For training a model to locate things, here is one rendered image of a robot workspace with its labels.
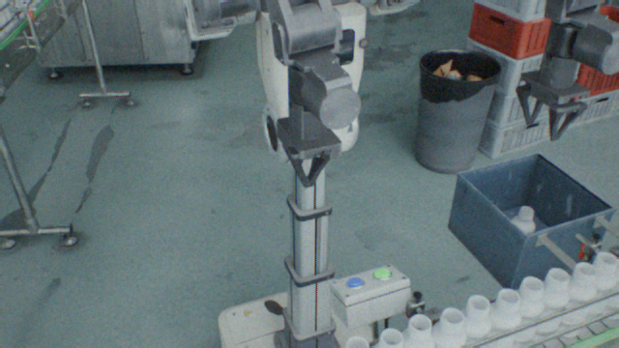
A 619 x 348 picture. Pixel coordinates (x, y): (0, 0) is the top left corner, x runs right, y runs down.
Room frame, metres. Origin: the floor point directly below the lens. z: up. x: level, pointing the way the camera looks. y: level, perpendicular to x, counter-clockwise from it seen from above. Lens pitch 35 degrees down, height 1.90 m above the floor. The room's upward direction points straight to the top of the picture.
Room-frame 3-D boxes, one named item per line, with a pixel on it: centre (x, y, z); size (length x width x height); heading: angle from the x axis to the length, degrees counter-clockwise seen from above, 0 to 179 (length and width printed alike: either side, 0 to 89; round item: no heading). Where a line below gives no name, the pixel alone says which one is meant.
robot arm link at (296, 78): (0.68, 0.00, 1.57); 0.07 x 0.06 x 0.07; 24
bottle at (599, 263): (0.76, -0.58, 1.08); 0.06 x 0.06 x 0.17
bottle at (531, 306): (0.70, -0.41, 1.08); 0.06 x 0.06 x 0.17
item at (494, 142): (3.16, -1.33, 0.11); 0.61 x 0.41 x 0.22; 118
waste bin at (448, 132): (2.86, -0.86, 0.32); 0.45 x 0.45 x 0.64
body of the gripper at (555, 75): (0.86, -0.42, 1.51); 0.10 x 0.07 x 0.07; 22
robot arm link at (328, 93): (0.65, -0.02, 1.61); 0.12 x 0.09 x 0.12; 24
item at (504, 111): (3.16, -1.33, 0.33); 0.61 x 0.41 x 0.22; 118
